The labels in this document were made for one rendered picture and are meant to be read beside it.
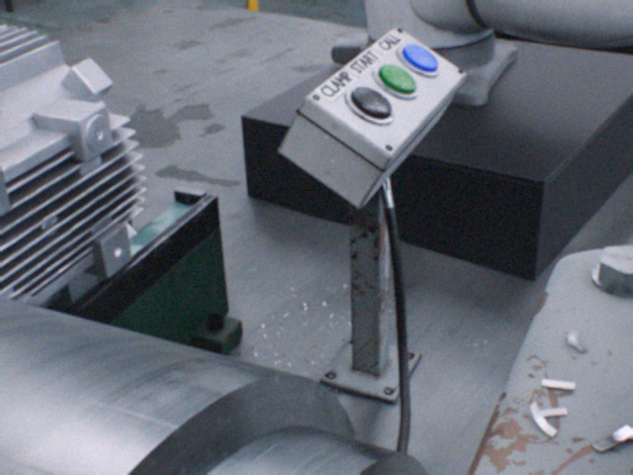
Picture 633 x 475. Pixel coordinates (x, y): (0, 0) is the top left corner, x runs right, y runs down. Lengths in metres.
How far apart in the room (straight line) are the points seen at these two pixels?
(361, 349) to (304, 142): 0.23
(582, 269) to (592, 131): 0.74
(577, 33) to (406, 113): 0.35
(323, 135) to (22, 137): 0.19
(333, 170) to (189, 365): 0.38
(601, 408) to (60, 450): 0.11
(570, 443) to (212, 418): 0.07
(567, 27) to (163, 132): 0.62
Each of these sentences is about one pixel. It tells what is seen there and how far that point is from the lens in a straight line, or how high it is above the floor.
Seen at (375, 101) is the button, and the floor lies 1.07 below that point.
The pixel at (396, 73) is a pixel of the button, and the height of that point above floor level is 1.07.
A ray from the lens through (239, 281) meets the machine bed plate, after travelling 0.91.
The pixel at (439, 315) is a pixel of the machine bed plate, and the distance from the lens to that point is 0.85.
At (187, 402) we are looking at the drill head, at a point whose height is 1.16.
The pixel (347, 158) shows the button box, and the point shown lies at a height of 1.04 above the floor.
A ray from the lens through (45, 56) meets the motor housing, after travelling 0.65.
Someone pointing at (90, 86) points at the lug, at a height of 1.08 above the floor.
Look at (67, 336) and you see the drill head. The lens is 0.23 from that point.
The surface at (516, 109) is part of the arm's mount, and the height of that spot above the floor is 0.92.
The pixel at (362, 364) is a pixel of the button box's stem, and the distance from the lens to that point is 0.76.
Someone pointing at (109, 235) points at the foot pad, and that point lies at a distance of 0.63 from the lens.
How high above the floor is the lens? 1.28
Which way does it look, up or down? 29 degrees down
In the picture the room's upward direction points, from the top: 2 degrees counter-clockwise
